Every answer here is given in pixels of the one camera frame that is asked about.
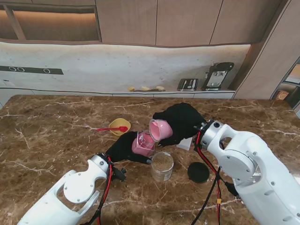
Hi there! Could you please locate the red plastic measuring spoon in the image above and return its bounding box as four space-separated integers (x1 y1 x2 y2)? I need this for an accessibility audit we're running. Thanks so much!
96 126 128 132

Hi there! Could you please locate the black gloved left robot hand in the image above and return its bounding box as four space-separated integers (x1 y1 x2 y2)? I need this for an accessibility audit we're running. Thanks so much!
106 131 152 165

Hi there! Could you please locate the white square container lid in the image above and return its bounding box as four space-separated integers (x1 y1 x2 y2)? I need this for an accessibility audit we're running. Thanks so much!
176 137 193 151

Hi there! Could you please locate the pink container with white lid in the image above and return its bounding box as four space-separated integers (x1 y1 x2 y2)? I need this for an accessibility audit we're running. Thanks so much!
131 131 156 157

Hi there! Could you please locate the white back counter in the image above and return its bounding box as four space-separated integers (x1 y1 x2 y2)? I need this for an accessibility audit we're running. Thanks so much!
0 87 236 108

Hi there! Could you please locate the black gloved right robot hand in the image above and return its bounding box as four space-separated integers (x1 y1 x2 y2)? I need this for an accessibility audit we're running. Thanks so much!
152 102 208 148

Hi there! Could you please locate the yellow plastic bowl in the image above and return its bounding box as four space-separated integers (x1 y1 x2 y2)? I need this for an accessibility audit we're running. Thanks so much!
109 118 131 136

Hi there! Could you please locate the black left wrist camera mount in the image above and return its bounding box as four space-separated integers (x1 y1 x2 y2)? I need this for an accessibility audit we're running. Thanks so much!
114 167 128 182

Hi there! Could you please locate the black espresso machine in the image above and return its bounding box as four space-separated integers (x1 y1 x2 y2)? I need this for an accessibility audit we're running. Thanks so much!
201 62 235 91

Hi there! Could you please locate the red and black arm cable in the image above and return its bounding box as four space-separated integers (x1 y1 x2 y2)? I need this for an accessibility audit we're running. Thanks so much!
86 157 115 225
191 131 240 225

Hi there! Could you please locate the built-in lit shelving alcove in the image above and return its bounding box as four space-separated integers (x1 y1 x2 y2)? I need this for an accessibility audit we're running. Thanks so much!
269 61 300 111

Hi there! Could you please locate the tall beige cabinet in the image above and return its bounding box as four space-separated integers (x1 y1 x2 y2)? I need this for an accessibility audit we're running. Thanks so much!
233 0 300 100

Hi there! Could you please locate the red and black left arm cable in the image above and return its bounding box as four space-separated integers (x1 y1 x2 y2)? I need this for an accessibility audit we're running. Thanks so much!
86 157 115 225

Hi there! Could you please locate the black toaster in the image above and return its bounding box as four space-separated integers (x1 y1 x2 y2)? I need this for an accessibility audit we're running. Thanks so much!
177 78 199 91

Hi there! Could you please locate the black wall control strip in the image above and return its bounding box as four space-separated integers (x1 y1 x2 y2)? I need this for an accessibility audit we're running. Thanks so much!
0 66 64 75

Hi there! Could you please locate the beige patterned box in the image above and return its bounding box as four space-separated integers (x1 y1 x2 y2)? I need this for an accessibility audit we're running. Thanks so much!
275 90 289 101

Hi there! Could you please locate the pink plastic measuring cup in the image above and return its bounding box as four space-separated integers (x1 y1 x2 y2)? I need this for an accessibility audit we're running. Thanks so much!
149 119 173 143

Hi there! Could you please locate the black round jar lid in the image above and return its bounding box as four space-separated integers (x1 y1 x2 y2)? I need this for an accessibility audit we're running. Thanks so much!
187 162 210 184

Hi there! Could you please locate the beige wall cabinet door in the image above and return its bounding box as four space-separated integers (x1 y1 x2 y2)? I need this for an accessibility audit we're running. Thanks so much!
209 0 290 45
155 0 224 47
95 0 158 47

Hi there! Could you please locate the clear grain jar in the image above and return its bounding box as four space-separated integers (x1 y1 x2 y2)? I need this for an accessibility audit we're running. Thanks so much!
150 151 175 182

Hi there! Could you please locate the red and black right arm cable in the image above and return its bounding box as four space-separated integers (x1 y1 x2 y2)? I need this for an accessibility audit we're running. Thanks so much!
191 131 240 225

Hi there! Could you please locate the lit open wall shelf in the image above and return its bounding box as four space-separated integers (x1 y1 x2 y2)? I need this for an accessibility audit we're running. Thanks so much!
0 0 102 44

